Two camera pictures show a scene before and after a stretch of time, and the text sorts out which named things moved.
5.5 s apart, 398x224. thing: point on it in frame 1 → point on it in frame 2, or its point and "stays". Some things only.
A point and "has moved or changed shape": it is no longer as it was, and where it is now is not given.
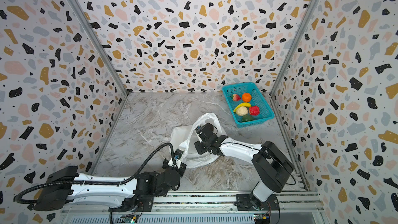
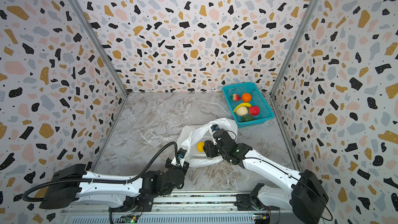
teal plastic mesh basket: (247, 105) stays
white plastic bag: (184, 137) has moved or changed shape
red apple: (254, 110) stays
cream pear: (242, 111) stays
